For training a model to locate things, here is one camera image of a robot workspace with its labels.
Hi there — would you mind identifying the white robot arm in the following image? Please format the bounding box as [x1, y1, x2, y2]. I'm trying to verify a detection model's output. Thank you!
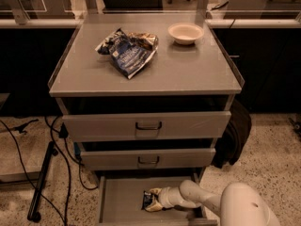
[142, 180, 280, 226]

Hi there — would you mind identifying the black backpack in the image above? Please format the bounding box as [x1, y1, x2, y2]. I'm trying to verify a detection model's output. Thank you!
[212, 100, 252, 169]

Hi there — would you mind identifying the grey drawer cabinet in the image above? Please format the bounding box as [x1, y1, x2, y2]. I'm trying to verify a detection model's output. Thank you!
[47, 12, 246, 226]

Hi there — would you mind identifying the bottom grey drawer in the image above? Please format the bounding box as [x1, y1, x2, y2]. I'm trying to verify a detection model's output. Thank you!
[95, 176, 217, 226]

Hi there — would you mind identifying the top grey drawer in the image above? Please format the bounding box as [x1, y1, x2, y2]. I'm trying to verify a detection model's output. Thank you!
[63, 111, 230, 142]

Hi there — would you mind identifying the white bowl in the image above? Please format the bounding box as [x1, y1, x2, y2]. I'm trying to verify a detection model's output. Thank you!
[168, 23, 204, 45]

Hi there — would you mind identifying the middle grey drawer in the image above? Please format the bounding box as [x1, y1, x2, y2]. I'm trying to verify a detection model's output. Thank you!
[81, 148, 215, 170]

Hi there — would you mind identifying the grey drawer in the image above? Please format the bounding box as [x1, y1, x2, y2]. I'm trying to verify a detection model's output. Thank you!
[63, 111, 230, 142]
[95, 176, 217, 226]
[81, 148, 215, 170]

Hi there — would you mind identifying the black metal bar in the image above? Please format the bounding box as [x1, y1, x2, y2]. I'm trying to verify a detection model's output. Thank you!
[27, 141, 55, 223]

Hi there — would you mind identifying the blue rxbar wrapper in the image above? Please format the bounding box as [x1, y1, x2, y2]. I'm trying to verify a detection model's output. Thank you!
[142, 191, 155, 210]

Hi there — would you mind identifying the black floor cable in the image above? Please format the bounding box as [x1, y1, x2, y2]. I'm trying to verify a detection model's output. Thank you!
[0, 115, 99, 226]

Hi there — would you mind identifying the blue chip bag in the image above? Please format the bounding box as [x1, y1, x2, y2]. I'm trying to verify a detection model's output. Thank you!
[95, 28, 159, 79]

